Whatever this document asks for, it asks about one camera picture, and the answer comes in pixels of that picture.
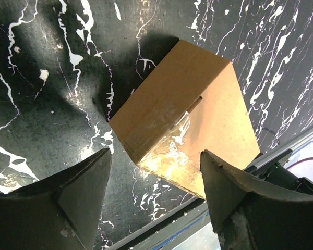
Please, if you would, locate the aluminium frame rail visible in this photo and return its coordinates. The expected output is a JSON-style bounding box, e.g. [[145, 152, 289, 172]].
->
[[112, 122, 313, 250]]

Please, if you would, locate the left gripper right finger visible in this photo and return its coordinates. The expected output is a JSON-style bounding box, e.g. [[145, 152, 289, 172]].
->
[[199, 149, 313, 250]]

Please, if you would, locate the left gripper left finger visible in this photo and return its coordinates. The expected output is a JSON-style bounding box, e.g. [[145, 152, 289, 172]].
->
[[0, 148, 112, 249]]

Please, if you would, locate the brown cardboard express box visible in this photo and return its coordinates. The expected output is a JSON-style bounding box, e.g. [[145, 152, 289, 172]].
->
[[109, 40, 260, 198]]

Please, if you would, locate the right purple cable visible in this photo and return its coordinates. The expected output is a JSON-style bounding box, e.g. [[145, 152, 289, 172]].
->
[[285, 156, 313, 170]]

